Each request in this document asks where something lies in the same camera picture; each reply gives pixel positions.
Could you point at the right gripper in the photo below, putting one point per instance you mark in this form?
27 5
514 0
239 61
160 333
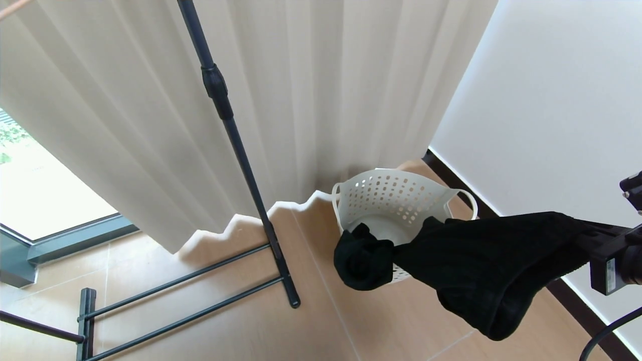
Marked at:
619 271

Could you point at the beige curtain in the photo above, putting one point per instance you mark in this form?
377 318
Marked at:
326 75

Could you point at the white laundry basket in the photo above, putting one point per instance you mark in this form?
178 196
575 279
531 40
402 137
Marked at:
391 200

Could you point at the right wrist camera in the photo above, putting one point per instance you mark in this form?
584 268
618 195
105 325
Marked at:
633 193

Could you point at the black clothes rack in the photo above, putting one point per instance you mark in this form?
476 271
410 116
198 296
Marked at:
235 140

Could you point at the black shorts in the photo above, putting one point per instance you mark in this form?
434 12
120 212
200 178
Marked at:
491 265

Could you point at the window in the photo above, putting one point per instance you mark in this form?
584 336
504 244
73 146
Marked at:
45 200

